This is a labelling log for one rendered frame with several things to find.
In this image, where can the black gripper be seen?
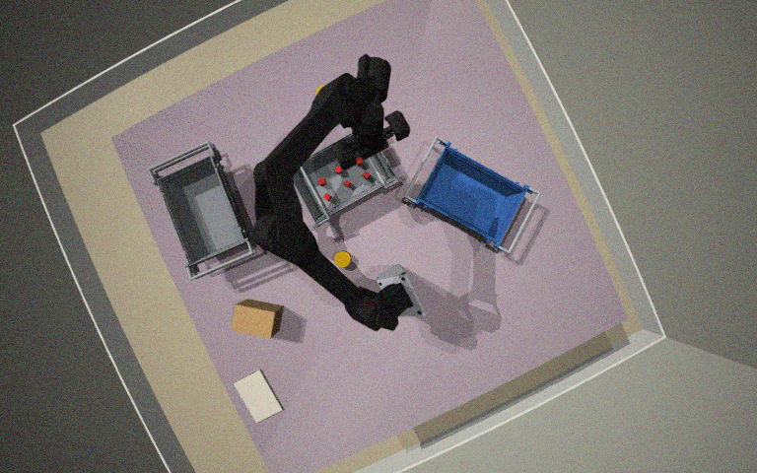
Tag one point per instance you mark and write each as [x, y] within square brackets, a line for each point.
[366, 147]

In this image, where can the blue plastic tray with wire bars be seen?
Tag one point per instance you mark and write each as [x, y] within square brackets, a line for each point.
[471, 194]

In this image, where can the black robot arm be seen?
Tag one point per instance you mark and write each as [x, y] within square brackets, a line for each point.
[279, 226]

